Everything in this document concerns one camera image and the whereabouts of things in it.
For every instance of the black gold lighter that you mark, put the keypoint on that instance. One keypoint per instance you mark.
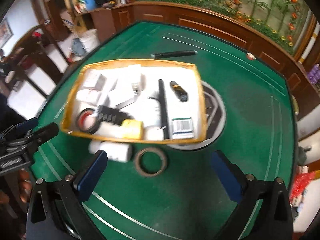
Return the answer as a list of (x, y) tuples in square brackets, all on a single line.
[(181, 94)]

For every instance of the beige masking tape roll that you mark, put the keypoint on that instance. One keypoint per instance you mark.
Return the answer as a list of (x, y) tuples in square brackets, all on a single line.
[(150, 162)]

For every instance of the small white pill bottle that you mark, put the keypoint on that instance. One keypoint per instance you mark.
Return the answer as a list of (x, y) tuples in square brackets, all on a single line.
[(153, 133)]

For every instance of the white plastic bucket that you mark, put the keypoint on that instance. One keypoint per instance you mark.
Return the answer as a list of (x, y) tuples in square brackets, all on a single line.
[(89, 39)]

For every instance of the grey blue watering can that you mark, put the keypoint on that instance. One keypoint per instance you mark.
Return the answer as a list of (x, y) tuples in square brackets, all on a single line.
[(77, 48)]

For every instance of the white marker tube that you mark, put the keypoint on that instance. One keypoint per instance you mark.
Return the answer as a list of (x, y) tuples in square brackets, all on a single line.
[(108, 95)]

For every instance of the left hand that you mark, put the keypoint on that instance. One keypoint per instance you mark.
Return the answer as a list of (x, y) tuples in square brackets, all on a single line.
[(25, 187)]

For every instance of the black marker pen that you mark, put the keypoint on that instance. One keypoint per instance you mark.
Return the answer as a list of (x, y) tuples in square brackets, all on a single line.
[(163, 110)]

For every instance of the white plug adapter barcode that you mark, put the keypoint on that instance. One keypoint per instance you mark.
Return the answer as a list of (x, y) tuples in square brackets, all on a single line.
[(131, 81)]

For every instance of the black electrical tape roll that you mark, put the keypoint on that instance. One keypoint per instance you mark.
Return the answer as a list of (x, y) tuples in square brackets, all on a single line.
[(87, 121)]

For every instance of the black pen on table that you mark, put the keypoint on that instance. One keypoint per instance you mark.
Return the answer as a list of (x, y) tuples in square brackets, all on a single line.
[(173, 54)]

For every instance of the dark wooden chair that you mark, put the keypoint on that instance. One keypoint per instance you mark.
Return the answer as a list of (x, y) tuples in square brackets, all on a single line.
[(31, 47)]

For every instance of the white flat charger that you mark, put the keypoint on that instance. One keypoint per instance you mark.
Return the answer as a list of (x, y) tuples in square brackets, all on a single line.
[(94, 80)]

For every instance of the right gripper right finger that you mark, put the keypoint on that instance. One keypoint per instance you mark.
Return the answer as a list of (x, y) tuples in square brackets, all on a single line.
[(230, 176)]

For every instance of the black ribbed plastic block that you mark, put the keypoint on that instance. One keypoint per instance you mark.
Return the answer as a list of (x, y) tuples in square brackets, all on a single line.
[(112, 115)]

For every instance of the small red white cap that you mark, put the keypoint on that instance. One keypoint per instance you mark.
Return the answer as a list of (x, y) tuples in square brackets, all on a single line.
[(250, 56)]

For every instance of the yellow taped foam tray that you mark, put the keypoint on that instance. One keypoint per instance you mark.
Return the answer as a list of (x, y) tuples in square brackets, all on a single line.
[(144, 107)]

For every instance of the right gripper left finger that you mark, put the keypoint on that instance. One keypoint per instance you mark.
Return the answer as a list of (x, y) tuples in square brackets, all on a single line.
[(87, 178)]

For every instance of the large white plastic bottle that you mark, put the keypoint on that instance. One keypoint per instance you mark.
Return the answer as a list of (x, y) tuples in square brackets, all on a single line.
[(120, 152)]

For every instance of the white green medicine box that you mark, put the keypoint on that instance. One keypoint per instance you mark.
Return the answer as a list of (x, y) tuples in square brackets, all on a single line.
[(182, 128)]

